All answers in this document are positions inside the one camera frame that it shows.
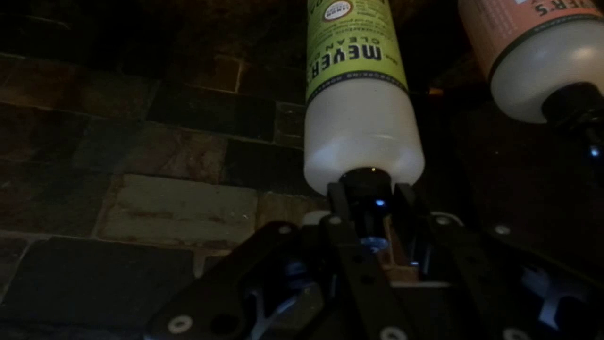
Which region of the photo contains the green label soap bottle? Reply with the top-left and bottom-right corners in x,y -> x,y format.
302,0 -> 426,196

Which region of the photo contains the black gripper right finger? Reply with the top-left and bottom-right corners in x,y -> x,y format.
394,179 -> 604,340

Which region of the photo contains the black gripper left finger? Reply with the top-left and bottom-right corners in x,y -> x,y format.
143,179 -> 407,340

